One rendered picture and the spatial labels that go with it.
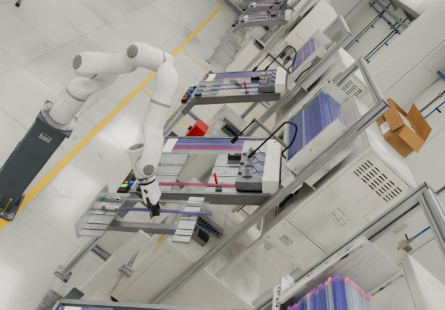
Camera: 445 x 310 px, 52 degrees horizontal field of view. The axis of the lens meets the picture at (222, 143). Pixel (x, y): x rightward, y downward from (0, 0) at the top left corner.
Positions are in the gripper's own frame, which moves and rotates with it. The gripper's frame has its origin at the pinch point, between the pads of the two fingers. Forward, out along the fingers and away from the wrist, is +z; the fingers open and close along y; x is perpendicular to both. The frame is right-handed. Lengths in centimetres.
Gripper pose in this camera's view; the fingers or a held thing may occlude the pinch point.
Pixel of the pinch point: (155, 210)
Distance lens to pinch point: 206.8
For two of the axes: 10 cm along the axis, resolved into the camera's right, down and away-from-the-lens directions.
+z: 2.1, 9.0, 3.8
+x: -9.7, 1.3, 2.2
